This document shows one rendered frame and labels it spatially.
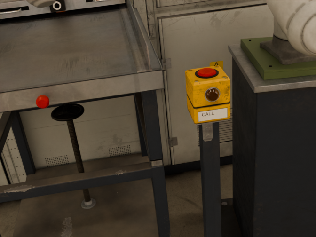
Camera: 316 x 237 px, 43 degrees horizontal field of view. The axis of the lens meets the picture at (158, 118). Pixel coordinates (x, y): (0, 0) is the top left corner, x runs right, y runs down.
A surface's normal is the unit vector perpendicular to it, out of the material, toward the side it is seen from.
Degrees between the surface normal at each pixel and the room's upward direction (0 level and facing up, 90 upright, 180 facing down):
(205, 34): 90
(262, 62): 2
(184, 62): 90
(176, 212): 0
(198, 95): 90
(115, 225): 0
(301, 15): 68
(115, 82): 90
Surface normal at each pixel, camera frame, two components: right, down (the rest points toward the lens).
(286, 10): -0.70, 0.39
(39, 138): 0.14, 0.47
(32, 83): -0.09, -0.87
